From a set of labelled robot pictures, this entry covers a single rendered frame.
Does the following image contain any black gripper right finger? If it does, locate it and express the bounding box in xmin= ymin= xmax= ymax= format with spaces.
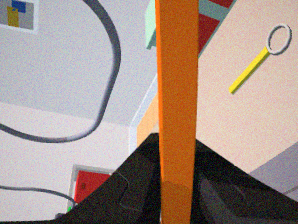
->
xmin=190 ymin=139 xmax=298 ymax=224

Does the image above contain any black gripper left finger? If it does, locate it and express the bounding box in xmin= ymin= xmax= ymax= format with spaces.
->
xmin=0 ymin=132 xmax=161 ymax=224

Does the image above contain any yellow handle with grey loop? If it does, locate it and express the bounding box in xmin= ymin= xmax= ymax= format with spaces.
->
xmin=229 ymin=23 xmax=291 ymax=93

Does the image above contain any orange handle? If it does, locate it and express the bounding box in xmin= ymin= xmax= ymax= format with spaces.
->
xmin=156 ymin=0 xmax=200 ymax=224

